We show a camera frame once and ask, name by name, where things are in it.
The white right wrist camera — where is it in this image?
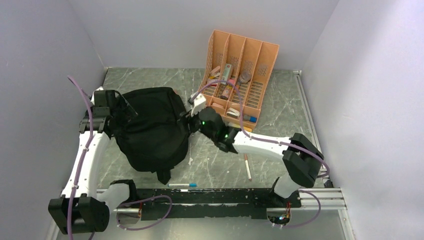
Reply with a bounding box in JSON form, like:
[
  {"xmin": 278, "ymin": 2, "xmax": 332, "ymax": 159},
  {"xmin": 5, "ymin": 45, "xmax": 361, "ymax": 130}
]
[{"xmin": 188, "ymin": 93, "xmax": 207, "ymax": 117}]

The black student backpack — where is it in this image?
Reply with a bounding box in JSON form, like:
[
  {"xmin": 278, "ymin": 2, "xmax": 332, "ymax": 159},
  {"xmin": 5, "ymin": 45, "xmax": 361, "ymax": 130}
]
[{"xmin": 115, "ymin": 87, "xmax": 190, "ymax": 185}]

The green white box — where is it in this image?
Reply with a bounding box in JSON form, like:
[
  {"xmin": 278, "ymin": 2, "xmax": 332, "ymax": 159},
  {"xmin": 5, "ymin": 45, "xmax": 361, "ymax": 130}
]
[{"xmin": 220, "ymin": 63, "xmax": 233, "ymax": 84}]

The orange plastic desk organizer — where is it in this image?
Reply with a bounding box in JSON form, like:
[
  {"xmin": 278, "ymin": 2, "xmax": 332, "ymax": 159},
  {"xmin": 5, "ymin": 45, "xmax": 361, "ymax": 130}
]
[{"xmin": 199, "ymin": 30, "xmax": 280, "ymax": 130}]

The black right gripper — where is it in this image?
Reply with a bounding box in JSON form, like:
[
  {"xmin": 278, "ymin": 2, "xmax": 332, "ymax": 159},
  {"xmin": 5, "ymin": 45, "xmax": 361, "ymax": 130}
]
[{"xmin": 177, "ymin": 104, "xmax": 217, "ymax": 142}]

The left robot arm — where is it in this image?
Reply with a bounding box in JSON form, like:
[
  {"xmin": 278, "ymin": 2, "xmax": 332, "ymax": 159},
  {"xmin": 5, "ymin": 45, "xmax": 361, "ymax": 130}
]
[{"xmin": 48, "ymin": 87, "xmax": 139, "ymax": 238}]

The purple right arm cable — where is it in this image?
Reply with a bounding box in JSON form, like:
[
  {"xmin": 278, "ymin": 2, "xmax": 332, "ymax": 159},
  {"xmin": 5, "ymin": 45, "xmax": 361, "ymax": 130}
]
[{"xmin": 189, "ymin": 80, "xmax": 330, "ymax": 229}]

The white stapler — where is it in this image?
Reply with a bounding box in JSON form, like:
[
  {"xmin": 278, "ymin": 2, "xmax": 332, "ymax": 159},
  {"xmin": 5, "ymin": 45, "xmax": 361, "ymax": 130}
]
[{"xmin": 225, "ymin": 107, "xmax": 240, "ymax": 119}]

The pink white small box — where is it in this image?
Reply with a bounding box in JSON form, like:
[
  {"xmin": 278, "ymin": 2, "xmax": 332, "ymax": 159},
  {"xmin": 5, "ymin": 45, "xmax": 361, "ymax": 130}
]
[{"xmin": 206, "ymin": 78, "xmax": 220, "ymax": 87}]

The blue capped small item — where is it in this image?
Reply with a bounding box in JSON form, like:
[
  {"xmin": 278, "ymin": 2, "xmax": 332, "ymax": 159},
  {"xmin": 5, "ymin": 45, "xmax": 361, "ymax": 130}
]
[{"xmin": 243, "ymin": 114, "xmax": 257, "ymax": 123}]

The brown white marker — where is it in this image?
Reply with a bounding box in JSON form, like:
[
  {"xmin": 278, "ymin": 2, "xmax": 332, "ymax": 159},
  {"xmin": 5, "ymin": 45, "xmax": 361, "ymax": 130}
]
[{"xmin": 244, "ymin": 154, "xmax": 253, "ymax": 182}]

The pink eraser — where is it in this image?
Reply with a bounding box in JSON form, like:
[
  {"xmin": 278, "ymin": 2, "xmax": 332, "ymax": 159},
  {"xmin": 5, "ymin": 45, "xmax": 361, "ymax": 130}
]
[{"xmin": 209, "ymin": 66, "xmax": 221, "ymax": 75}]

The blue white pen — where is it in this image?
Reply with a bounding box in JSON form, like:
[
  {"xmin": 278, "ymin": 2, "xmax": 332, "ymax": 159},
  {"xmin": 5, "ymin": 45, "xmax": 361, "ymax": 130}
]
[{"xmin": 168, "ymin": 183, "xmax": 197, "ymax": 188}]

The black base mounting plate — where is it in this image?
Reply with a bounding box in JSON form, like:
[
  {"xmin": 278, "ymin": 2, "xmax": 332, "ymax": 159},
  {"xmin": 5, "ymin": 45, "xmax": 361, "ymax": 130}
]
[{"xmin": 116, "ymin": 188, "xmax": 302, "ymax": 221}]

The brown bottle pink cap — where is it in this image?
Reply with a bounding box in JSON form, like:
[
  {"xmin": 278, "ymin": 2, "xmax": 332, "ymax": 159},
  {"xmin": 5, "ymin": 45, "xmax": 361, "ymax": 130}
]
[{"xmin": 219, "ymin": 78, "xmax": 236, "ymax": 100}]

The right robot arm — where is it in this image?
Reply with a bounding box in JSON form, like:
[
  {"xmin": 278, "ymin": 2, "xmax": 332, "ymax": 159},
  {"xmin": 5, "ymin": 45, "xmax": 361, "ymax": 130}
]
[{"xmin": 178, "ymin": 107, "xmax": 324, "ymax": 207}]

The grey round jar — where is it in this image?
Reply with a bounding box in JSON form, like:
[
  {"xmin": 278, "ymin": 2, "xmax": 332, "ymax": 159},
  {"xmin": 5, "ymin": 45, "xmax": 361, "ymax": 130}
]
[{"xmin": 238, "ymin": 70, "xmax": 252, "ymax": 84}]

